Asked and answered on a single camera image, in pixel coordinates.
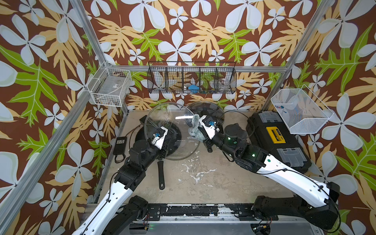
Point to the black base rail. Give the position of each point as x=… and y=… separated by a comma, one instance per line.
x=240, y=211

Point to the black yellow toolbox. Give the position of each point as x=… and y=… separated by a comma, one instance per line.
x=268, y=131

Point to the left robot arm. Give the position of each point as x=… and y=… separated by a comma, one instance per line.
x=142, y=154

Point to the green microfibre cloth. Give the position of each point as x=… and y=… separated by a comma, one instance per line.
x=194, y=132

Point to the white mesh basket right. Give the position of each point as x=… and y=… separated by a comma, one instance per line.
x=302, y=111

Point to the small pan with lid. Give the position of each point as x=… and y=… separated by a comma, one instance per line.
x=207, y=108

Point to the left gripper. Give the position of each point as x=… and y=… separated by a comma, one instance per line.
x=164, y=145

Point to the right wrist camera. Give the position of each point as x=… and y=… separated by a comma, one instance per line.
x=209, y=125

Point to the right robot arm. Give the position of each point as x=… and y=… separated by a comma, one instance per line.
x=314, y=201

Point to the white wire basket left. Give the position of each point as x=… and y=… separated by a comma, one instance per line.
x=109, y=86

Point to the black wire basket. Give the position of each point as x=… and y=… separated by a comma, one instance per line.
x=191, y=77

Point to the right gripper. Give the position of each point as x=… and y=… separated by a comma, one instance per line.
x=208, y=141

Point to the glass pot lid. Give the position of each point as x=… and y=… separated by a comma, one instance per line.
x=175, y=113

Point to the black power adapter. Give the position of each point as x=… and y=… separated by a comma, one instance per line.
x=120, y=146

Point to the large black frying pan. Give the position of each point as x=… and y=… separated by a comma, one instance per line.
x=146, y=133

